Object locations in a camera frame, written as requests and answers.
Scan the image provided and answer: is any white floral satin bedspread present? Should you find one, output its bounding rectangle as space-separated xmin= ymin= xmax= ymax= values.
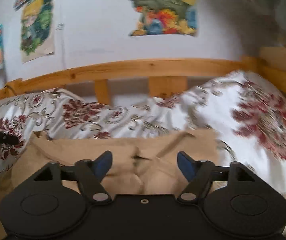
xmin=0 ymin=69 xmax=286 ymax=240

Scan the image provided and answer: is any wooden bed frame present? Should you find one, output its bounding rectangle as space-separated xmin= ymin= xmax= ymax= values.
xmin=0 ymin=47 xmax=286 ymax=105

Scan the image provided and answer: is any white wall conduit pipe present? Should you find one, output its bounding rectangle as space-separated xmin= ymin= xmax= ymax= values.
xmin=56 ymin=0 xmax=67 ymax=70

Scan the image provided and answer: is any colourful landscape poster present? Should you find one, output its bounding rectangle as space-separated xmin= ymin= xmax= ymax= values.
xmin=130 ymin=0 xmax=197 ymax=37

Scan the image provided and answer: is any tan zip hooded jacket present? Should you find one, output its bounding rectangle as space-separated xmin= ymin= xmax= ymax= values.
xmin=0 ymin=129 xmax=219 ymax=239

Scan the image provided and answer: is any plastic wrapped bedding bundle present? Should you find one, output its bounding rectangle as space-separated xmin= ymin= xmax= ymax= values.
xmin=235 ymin=0 xmax=286 ymax=51

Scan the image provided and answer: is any anime character green poster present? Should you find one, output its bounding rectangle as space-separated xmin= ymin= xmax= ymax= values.
xmin=20 ymin=0 xmax=55 ymax=63

